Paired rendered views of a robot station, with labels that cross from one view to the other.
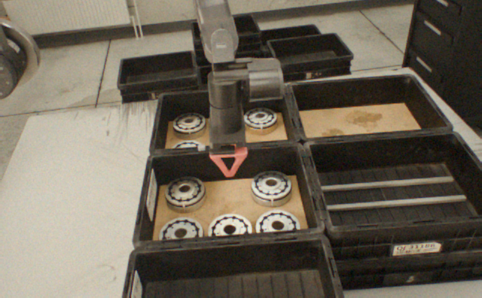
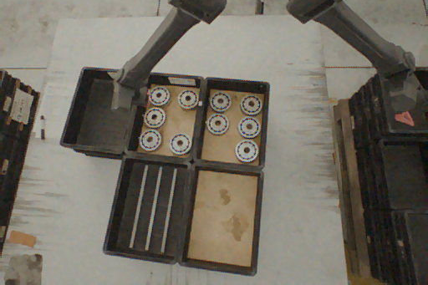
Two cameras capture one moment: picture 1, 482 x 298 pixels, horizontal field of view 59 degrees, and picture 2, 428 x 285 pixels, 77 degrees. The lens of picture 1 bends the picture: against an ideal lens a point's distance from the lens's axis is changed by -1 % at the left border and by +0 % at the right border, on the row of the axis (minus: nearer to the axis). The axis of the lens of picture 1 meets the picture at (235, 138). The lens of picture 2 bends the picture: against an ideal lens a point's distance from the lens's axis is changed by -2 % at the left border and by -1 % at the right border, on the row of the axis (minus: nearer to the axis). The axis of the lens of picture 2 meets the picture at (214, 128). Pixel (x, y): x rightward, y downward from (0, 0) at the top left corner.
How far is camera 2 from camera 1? 117 cm
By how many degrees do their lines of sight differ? 59
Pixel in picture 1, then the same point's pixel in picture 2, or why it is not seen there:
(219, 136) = not seen: hidden behind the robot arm
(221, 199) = (184, 118)
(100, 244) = (195, 68)
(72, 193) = (235, 51)
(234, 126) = not seen: hidden behind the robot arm
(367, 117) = (238, 229)
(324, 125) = (236, 194)
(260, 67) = (119, 98)
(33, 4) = not seen: outside the picture
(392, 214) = (148, 203)
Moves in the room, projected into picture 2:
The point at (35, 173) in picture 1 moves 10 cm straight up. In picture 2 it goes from (257, 30) to (258, 18)
